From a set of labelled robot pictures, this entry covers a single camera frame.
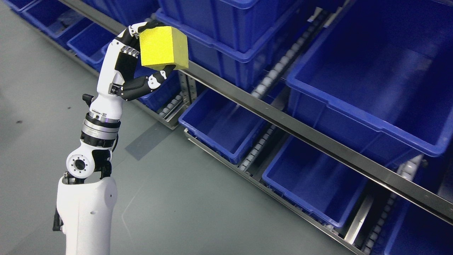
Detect large blue bin middle shelf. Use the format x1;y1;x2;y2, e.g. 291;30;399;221
287;0;453;168

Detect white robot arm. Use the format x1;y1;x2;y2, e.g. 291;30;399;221
53;112;120;255

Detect steel shelf rack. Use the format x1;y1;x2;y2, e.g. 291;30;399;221
59;0;452;255

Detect yellow foam block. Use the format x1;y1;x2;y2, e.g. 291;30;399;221
139;26;189;70

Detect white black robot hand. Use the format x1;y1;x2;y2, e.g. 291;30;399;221
84;20;175;129

